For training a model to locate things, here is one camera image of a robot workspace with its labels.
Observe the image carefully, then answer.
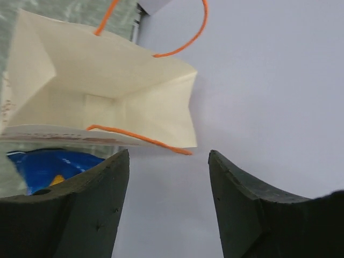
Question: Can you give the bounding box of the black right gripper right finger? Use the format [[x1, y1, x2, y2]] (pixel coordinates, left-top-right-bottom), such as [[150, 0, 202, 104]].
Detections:
[[208, 150, 343, 258]]

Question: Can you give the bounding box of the brown paper takeout bag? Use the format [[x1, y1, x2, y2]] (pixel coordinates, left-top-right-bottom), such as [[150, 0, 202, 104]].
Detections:
[[1, 1, 197, 155]]

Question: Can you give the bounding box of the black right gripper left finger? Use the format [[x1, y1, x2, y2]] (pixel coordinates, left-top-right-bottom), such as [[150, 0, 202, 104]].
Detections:
[[1, 149, 130, 257]]

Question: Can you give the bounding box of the blue chips bag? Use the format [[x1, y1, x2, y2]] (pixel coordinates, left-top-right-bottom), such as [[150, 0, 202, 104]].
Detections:
[[6, 148, 104, 195]]

